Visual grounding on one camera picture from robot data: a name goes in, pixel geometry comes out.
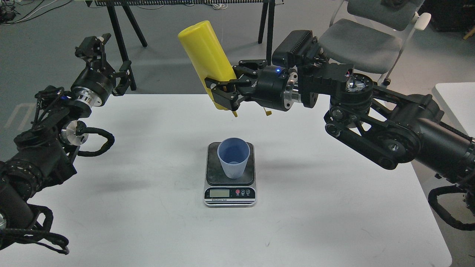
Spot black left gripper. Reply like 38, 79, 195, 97
71, 33, 132, 108

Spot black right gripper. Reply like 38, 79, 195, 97
205, 59, 299, 112

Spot yellow squeeze seasoning bottle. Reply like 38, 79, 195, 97
177, 20, 273, 118

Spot blue ribbed plastic cup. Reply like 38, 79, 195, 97
217, 138, 250, 179

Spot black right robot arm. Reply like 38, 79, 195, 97
204, 30, 475, 231

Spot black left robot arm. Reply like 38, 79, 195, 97
0, 33, 132, 255

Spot digital kitchen scale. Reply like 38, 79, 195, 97
203, 142, 257, 207

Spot black table with trestle legs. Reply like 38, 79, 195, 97
88, 0, 280, 94

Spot grey office chair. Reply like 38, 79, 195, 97
318, 0, 432, 87

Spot cables on floor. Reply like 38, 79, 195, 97
0, 0, 71, 26

